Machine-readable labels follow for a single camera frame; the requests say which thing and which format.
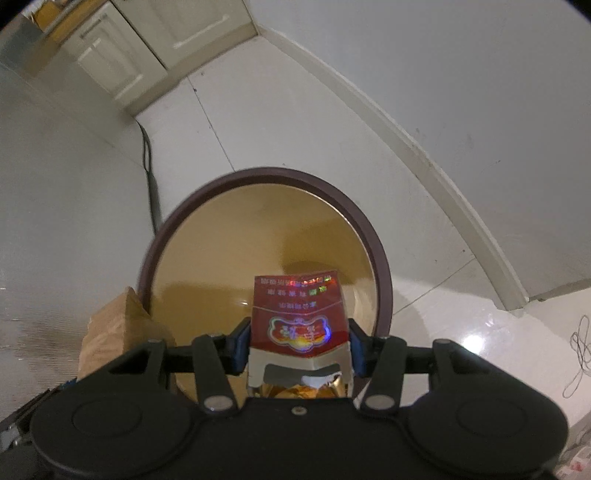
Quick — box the white pink printed packaging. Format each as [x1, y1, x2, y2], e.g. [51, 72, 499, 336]
[556, 442, 591, 480]

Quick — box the cardboard box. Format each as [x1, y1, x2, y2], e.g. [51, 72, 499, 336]
[28, 0, 66, 38]

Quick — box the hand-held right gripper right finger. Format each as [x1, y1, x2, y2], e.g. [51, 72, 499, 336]
[346, 318, 486, 412]

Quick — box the thin black wire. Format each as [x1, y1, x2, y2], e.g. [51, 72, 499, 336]
[561, 314, 591, 398]

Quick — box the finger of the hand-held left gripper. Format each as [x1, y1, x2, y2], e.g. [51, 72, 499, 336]
[0, 338, 79, 445]

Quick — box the red cigarette pack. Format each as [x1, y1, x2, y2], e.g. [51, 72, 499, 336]
[245, 268, 354, 398]

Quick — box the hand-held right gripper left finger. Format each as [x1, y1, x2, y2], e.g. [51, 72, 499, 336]
[104, 318, 253, 412]

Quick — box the brown paper bag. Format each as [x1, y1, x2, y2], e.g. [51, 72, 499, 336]
[78, 286, 178, 385]

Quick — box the black cable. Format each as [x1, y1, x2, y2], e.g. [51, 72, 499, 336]
[134, 119, 165, 232]

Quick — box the brown rimmed round trash bin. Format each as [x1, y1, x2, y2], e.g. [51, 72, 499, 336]
[137, 167, 394, 398]

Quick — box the white cabinet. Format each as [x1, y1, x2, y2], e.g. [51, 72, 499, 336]
[28, 0, 259, 117]

